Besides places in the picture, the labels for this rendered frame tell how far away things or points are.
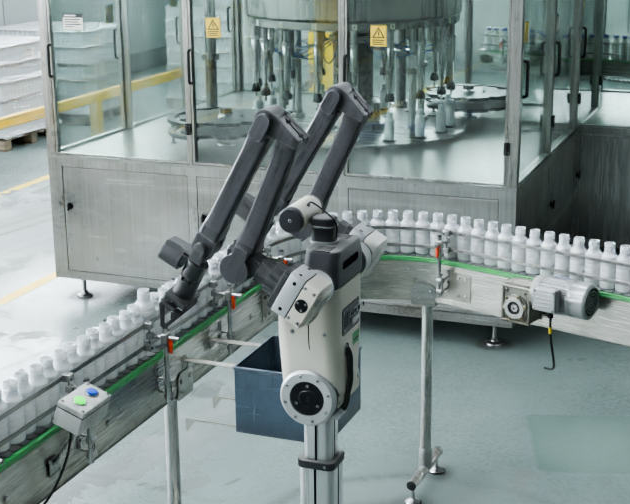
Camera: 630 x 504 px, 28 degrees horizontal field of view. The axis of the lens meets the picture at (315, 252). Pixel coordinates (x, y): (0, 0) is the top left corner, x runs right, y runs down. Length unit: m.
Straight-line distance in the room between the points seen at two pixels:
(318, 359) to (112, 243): 4.29
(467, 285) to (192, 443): 1.58
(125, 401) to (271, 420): 0.48
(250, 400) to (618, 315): 1.38
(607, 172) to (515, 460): 3.24
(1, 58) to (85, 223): 5.07
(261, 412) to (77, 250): 3.86
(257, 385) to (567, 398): 2.62
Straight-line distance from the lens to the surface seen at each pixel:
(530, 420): 5.95
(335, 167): 3.48
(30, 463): 3.36
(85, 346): 3.58
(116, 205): 7.42
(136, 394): 3.80
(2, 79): 12.46
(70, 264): 7.69
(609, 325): 4.55
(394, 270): 4.92
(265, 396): 3.90
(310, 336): 3.29
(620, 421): 6.02
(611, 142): 8.33
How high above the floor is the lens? 2.35
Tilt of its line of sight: 16 degrees down
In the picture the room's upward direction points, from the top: 1 degrees counter-clockwise
